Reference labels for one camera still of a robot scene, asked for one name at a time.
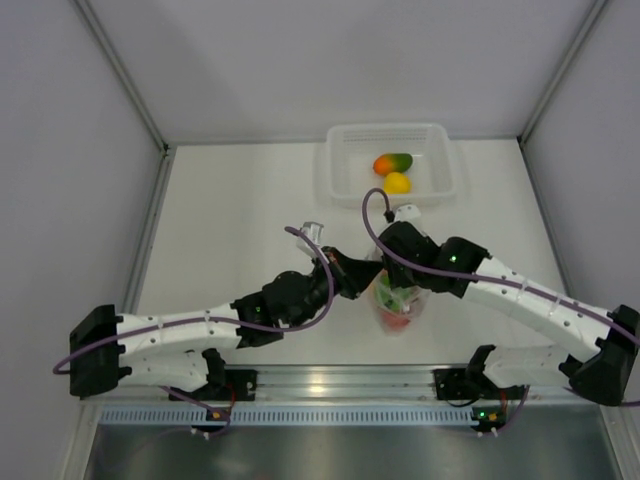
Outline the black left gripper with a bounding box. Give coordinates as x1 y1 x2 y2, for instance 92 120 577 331
289 246 384 330

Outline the green fake apple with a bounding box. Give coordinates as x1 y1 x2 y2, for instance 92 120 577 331
373 275 416 314

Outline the clear zip top bag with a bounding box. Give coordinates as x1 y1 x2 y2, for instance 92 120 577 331
368 269 430 335

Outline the yellow fake pepper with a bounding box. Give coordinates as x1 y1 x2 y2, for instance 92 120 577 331
383 172 412 195

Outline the orange green fake mango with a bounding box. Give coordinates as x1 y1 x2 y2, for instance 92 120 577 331
372 153 413 176

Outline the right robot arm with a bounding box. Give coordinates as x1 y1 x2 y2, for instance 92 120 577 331
378 221 639 406

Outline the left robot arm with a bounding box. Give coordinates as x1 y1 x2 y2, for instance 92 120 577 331
56 247 382 400

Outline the white plastic basket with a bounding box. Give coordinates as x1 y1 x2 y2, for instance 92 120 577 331
325 123 457 208

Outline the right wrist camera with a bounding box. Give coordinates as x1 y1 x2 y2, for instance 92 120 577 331
384 204 421 223

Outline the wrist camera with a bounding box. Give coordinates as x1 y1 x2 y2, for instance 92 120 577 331
296 221 324 258
384 204 421 223

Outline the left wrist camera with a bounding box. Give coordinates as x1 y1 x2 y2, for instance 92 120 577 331
296 221 324 258

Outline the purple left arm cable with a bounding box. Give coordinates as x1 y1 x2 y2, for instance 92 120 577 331
52 225 335 376

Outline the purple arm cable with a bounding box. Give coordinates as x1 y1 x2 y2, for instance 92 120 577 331
361 187 640 407
52 225 335 376

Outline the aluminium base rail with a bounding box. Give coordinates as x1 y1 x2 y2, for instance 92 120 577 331
224 363 624 404

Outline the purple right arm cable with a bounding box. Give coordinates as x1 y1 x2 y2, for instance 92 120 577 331
361 187 640 407

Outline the aluminium frame rail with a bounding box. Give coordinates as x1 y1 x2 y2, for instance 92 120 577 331
71 0 170 158

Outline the white slotted cable duct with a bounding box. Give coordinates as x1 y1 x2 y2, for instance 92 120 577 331
100 403 500 427

